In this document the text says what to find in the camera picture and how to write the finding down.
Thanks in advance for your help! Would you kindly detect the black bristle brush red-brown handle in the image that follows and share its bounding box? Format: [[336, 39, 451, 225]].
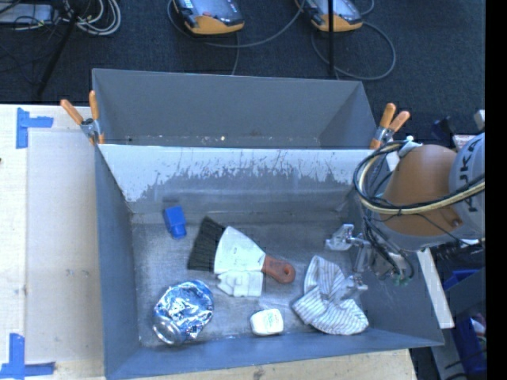
[[186, 215, 297, 286]]

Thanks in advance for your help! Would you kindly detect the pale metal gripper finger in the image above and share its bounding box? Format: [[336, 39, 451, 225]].
[[325, 223, 356, 252], [337, 273, 369, 301]]

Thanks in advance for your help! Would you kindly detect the crushed silver blue can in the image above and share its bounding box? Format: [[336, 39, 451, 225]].
[[151, 279, 215, 347]]

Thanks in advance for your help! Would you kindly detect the white striped cloth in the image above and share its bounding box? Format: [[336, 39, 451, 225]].
[[291, 254, 371, 336]]

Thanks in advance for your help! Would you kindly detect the grey metal bin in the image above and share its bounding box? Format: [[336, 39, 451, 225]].
[[91, 67, 446, 380]]

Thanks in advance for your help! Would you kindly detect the blue plastic cap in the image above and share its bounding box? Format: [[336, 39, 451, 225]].
[[162, 205, 188, 241]]

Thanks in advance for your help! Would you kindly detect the white crumpled packet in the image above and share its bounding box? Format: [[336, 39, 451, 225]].
[[215, 270, 265, 298]]

